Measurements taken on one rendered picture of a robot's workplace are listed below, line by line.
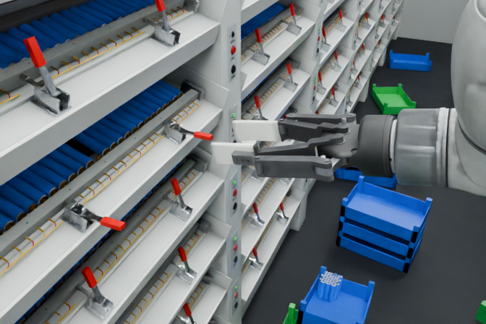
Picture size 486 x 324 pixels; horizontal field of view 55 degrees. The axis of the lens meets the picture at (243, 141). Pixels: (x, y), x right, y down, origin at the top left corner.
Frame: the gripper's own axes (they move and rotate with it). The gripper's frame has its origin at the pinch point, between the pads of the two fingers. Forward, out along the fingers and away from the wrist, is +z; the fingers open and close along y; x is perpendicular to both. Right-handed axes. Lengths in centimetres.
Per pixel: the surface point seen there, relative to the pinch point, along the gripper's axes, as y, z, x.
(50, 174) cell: -9.4, 28.8, -1.5
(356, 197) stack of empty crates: 112, 16, -88
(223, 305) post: 30, 35, -71
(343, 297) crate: 71, 13, -103
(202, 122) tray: 22.6, 21.3, -8.4
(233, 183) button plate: 34, 25, -31
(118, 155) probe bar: 0.8, 24.4, -3.7
